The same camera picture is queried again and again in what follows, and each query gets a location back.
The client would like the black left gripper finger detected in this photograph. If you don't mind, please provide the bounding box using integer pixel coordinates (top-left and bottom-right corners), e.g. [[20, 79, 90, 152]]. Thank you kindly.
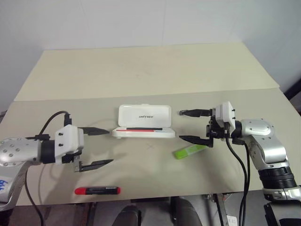
[[81, 127, 111, 137], [79, 159, 114, 172]]

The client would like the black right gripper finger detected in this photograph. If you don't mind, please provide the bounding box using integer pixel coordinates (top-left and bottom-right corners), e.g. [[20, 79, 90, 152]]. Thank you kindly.
[[179, 108, 214, 118], [179, 135, 214, 149]]

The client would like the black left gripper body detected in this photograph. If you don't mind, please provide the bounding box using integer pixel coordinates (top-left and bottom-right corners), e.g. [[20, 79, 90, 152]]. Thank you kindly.
[[61, 148, 83, 173]]

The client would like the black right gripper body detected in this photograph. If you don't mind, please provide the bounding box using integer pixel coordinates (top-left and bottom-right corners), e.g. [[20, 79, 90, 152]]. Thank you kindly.
[[206, 108, 233, 140]]

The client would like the green highlighter marker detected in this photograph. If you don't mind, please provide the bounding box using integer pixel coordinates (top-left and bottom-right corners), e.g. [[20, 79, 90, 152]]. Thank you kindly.
[[174, 144, 206, 161]]

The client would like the red and black marker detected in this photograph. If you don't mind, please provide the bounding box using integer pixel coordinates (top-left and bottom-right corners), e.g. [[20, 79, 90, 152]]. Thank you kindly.
[[74, 186, 122, 196]]

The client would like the white hinged pencil case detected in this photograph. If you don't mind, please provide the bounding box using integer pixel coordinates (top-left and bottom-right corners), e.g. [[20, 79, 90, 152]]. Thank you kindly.
[[111, 104, 176, 140]]

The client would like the black rounded shape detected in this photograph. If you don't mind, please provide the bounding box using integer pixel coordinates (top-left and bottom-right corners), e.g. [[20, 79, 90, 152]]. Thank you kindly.
[[114, 205, 142, 226]]

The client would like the dark grey rounded shape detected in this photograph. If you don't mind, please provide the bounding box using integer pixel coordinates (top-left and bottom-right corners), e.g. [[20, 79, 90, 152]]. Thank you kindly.
[[171, 196, 206, 226]]

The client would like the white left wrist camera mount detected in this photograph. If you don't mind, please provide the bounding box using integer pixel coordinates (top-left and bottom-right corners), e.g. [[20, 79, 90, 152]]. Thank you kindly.
[[54, 125, 85, 164]]

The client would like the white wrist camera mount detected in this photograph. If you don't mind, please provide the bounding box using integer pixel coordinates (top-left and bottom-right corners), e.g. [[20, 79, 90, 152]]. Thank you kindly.
[[54, 125, 85, 164], [215, 101, 237, 130]]

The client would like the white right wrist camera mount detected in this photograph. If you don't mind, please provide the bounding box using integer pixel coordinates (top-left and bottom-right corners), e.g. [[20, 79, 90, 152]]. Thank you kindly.
[[215, 101, 237, 130]]

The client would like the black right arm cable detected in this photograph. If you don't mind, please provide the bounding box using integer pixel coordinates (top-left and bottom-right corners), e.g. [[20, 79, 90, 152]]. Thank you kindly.
[[231, 137, 250, 196], [224, 136, 249, 226]]

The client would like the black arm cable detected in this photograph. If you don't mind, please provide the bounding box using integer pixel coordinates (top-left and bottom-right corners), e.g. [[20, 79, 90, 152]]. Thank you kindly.
[[231, 137, 250, 196], [224, 136, 249, 226], [24, 110, 72, 226]]

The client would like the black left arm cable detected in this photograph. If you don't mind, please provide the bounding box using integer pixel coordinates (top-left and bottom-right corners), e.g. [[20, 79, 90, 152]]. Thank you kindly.
[[24, 110, 72, 226]]

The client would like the metal table frame bar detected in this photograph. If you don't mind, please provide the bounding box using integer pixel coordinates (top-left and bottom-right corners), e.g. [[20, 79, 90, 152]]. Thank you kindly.
[[215, 192, 237, 226]]

